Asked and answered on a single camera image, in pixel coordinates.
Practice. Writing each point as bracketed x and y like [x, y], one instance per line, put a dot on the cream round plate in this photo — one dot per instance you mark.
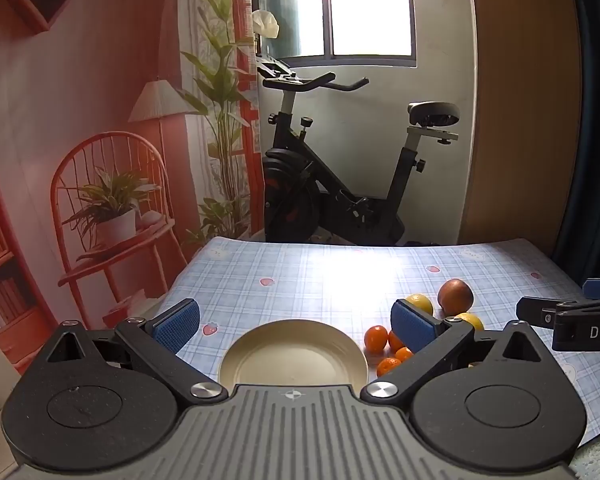
[292, 355]

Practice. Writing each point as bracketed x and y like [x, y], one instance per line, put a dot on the wooden wardrobe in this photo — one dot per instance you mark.
[520, 110]

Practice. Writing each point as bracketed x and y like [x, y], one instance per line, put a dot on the blue plaid tablecloth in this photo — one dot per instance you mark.
[320, 280]

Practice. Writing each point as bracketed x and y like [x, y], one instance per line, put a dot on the dark red apple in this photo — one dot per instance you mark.
[456, 296]

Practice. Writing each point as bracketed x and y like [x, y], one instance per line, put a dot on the white bag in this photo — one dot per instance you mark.
[265, 22]

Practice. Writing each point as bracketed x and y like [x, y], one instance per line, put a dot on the window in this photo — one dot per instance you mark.
[365, 10]

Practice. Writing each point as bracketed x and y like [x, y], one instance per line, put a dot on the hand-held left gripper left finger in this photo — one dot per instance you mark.
[177, 322]

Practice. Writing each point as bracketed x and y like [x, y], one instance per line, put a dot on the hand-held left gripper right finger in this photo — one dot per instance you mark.
[412, 325]

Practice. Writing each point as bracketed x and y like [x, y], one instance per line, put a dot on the oval yellow lemon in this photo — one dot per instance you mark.
[471, 320]

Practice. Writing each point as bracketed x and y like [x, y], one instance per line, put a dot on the round yellow lemon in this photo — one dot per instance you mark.
[421, 303]

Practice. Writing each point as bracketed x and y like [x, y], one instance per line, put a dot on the fluffy pale blanket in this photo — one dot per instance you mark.
[597, 460]

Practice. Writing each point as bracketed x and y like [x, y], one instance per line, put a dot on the printed wall backdrop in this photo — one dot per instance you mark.
[80, 110]

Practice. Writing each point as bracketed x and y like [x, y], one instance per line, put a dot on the small orange tangerine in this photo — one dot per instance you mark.
[395, 342]
[376, 337]
[404, 354]
[387, 366]

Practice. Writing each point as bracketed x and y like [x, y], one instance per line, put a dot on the black exercise bike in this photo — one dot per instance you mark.
[330, 195]

